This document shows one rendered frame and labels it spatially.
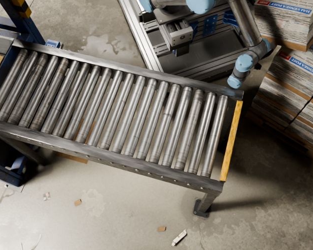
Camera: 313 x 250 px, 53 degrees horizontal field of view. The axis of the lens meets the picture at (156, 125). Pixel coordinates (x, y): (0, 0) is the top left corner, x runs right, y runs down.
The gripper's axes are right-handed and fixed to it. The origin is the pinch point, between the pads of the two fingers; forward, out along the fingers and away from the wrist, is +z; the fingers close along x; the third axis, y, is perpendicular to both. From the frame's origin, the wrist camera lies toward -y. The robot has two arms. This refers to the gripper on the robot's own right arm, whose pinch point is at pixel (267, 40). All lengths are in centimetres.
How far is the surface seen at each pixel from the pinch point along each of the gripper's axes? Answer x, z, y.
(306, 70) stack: -24.6, -5.3, -7.5
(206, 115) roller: 3, -56, -1
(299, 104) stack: -23.1, -6.4, -37.5
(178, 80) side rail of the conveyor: 25, -48, 7
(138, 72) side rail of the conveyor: 45, -56, 13
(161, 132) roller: 16, -77, 3
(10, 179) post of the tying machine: 112, -148, -32
